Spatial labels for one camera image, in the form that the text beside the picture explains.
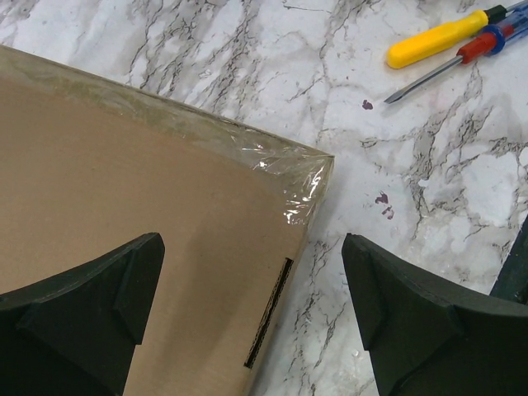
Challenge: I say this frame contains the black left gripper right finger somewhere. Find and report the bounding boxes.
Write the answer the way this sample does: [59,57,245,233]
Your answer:
[342,233,527,395]

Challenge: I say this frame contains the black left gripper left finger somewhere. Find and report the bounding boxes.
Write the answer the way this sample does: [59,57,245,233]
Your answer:
[1,233,165,395]

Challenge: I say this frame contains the brown cardboard express box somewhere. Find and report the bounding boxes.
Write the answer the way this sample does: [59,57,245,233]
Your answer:
[1,47,333,395]

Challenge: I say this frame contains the black front mounting rail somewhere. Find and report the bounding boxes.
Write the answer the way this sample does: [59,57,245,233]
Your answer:
[490,218,528,305]

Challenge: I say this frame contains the yellow handled screwdriver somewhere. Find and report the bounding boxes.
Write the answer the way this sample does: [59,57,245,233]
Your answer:
[386,5,511,69]

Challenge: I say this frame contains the blue red handled screwdriver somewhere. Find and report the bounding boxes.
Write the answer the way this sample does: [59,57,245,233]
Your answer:
[384,1,527,104]

